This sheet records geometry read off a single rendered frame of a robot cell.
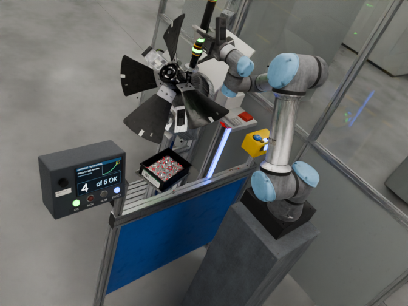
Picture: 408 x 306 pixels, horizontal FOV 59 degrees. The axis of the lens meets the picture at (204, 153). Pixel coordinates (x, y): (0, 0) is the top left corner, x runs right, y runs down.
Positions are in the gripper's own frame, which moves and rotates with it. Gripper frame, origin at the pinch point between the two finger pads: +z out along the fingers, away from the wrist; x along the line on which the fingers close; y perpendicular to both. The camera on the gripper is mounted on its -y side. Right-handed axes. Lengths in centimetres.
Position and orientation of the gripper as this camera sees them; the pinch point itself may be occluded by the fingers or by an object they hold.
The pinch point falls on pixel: (200, 25)
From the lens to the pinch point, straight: 175.2
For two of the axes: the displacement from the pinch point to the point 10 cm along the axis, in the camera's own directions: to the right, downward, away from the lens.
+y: -2.8, 7.3, 6.2
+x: 7.5, -2.3, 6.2
